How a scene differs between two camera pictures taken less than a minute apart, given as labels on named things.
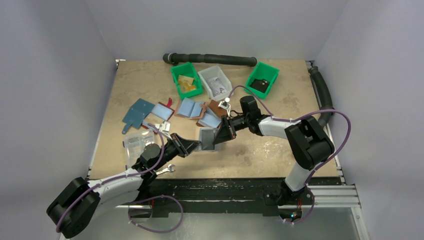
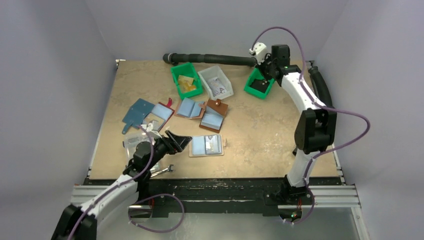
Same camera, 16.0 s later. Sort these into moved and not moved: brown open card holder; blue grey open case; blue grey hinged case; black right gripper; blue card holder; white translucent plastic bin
Moved: black right gripper; blue grey hinged case
Not moved: brown open card holder; white translucent plastic bin; blue card holder; blue grey open case
